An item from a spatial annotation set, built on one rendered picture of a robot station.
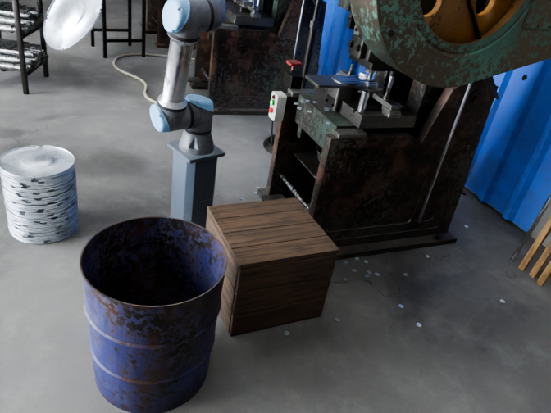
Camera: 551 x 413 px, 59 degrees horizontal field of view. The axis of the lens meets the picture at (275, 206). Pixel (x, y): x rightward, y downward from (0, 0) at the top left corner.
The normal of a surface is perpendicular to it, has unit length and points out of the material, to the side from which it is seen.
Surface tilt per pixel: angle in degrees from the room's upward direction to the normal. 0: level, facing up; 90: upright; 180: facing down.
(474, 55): 90
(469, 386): 0
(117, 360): 92
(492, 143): 90
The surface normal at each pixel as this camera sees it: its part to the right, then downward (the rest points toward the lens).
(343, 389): 0.15, -0.84
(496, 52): 0.37, 0.54
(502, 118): -0.91, 0.08
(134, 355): -0.06, 0.55
